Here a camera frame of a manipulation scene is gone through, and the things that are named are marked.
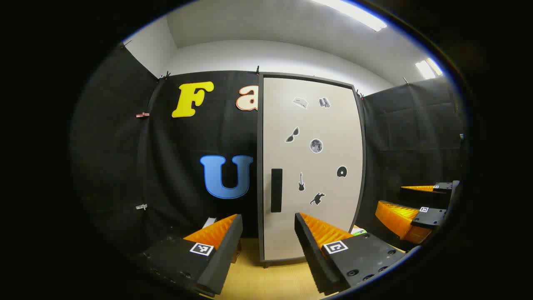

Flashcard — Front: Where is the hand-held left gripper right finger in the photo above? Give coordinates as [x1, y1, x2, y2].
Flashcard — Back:
[294, 212, 407, 296]

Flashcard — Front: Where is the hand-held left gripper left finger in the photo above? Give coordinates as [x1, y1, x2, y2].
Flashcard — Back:
[141, 214, 244, 297]

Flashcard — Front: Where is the small ceiling light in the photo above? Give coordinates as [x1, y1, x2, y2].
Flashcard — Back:
[415, 57, 444, 80]

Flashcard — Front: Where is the black backdrop cloth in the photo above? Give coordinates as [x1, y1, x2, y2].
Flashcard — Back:
[70, 42, 469, 259]

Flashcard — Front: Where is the long ceiling light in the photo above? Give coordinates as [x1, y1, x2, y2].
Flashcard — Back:
[312, 0, 389, 33]

